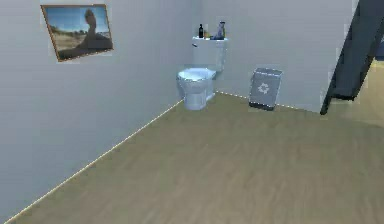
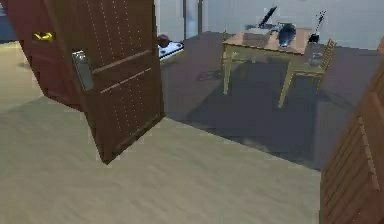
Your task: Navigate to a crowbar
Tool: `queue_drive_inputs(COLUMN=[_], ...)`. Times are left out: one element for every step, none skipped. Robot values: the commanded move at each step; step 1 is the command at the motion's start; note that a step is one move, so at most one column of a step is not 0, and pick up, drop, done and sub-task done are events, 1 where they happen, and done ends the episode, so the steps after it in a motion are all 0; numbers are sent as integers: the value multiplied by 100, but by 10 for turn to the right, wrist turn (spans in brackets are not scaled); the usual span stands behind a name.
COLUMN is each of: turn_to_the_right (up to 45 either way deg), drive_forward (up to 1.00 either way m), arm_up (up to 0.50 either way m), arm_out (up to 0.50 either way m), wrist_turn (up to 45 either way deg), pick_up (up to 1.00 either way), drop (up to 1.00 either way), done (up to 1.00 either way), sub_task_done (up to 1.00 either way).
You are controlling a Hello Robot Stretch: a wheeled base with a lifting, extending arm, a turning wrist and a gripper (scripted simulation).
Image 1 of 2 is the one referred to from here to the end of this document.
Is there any wood framed landscape picture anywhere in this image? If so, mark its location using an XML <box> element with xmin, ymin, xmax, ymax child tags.
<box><xmin>40</xmin><ymin>3</ymin><xmax>115</xmax><ymax>63</ymax></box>

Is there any dark grey room door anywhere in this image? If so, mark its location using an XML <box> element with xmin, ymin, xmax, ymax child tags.
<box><xmin>319</xmin><ymin>0</ymin><xmax>384</xmax><ymax>116</ymax></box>

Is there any blue grey spray bottle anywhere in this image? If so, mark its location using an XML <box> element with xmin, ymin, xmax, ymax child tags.
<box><xmin>213</xmin><ymin>21</ymin><xmax>227</xmax><ymax>41</ymax></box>

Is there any grey recycling bin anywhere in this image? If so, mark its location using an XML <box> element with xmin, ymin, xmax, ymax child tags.
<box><xmin>248</xmin><ymin>67</ymin><xmax>284</xmax><ymax>112</ymax></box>

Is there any white toilet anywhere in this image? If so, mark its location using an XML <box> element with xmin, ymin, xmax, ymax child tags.
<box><xmin>176</xmin><ymin>35</ymin><xmax>230</xmax><ymax>112</ymax></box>

